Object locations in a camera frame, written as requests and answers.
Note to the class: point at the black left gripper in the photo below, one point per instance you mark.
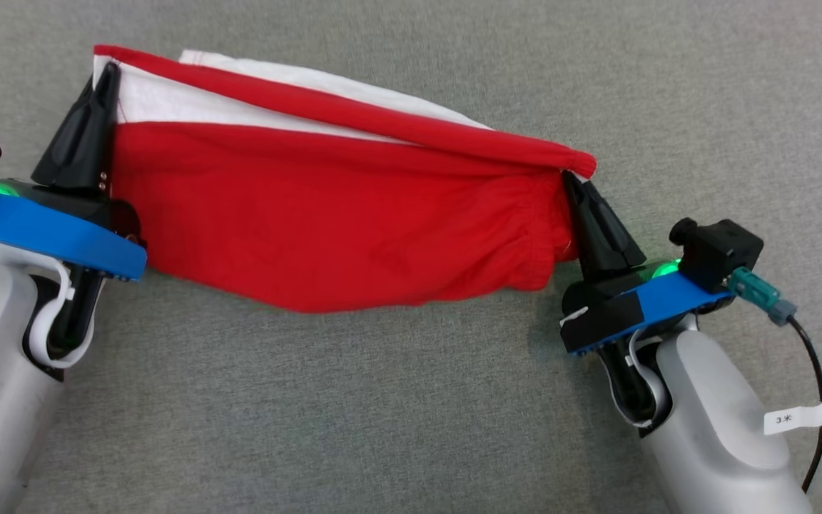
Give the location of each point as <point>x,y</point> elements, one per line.
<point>90,207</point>

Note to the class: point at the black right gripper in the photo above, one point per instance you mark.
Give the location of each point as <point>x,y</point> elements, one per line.
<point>604,314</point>

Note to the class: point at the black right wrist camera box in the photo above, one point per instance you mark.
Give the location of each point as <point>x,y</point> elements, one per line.
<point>721,250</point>

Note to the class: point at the red shorts with white panels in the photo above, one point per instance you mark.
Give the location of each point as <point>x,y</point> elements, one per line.
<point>311,214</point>

